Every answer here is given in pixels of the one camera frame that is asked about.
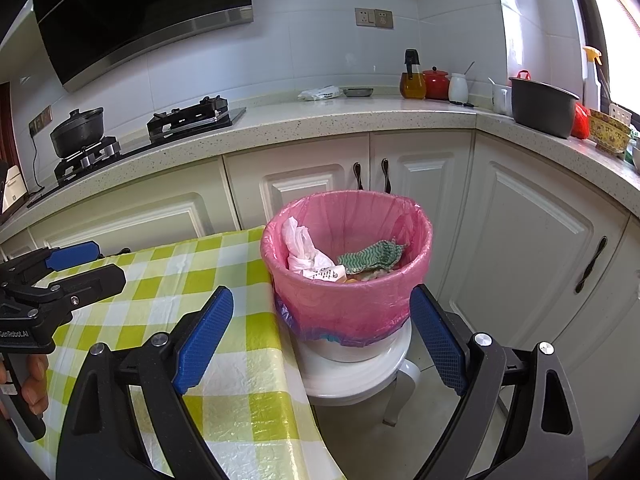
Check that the person's left hand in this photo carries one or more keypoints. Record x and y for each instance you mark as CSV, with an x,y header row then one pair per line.
x,y
36,382

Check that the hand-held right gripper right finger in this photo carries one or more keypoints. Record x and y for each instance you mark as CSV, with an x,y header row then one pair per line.
x,y
439,340

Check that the black range hood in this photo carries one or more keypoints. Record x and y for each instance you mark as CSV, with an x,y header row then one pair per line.
x,y
140,15

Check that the small metal dish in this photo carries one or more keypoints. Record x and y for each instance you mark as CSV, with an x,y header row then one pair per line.
x,y
358,92

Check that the white round stool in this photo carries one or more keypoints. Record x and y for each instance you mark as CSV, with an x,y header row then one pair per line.
x,y
360,375

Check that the white plastic bag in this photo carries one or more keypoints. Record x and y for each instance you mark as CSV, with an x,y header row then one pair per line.
x,y
320,94

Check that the yellow patterned bowl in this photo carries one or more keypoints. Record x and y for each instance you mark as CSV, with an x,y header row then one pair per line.
x,y
610,132

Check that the white rice cooker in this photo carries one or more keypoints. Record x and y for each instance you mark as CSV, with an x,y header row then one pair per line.
x,y
14,187

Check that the speckled kitchen countertop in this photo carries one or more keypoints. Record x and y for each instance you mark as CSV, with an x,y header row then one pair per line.
x,y
350,112

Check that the green striped cloth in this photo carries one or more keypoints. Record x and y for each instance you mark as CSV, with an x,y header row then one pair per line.
x,y
372,255

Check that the black gas stove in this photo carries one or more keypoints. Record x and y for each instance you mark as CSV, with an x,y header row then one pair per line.
x,y
190,115

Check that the white printed packet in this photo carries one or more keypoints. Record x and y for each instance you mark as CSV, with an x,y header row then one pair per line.
x,y
327,275

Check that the white ceramic jar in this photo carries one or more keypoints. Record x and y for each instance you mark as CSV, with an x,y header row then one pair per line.
x,y
458,90

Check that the large white tissue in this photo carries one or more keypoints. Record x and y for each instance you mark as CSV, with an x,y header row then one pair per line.
x,y
300,247

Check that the white double wall socket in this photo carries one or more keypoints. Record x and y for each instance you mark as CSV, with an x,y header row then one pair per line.
x,y
374,18

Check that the green checked tablecloth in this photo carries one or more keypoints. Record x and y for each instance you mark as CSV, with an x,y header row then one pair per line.
x,y
165,290

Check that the red plastic bag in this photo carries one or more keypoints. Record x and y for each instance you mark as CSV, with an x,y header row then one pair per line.
x,y
581,122

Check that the bin with pink bag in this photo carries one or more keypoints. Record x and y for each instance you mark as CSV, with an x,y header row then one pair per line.
x,y
345,310

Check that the white kitchen cabinets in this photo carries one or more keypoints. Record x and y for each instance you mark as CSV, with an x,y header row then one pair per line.
x,y
525,220

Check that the white spray bottle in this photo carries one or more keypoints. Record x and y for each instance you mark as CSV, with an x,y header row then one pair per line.
x,y
592,80

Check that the grey cooking pot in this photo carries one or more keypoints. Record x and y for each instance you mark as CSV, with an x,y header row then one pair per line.
x,y
542,110

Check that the white cup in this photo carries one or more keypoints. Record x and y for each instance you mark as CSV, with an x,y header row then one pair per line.
x,y
501,100

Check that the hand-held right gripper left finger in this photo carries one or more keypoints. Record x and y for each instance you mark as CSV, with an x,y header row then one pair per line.
x,y
206,332

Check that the brown wall socket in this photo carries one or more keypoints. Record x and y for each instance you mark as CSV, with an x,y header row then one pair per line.
x,y
41,119

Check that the red ceramic pot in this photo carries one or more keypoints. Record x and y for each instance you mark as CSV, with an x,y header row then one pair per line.
x,y
436,85

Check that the oil bottle with black cap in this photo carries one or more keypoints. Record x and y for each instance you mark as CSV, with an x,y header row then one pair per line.
x,y
413,82

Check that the black pot with lid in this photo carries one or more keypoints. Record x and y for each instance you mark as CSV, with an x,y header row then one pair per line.
x,y
77,132

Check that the window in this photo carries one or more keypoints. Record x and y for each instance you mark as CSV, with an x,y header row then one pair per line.
x,y
612,25

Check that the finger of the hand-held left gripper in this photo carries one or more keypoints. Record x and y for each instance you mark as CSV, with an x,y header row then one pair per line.
x,y
95,280
72,255

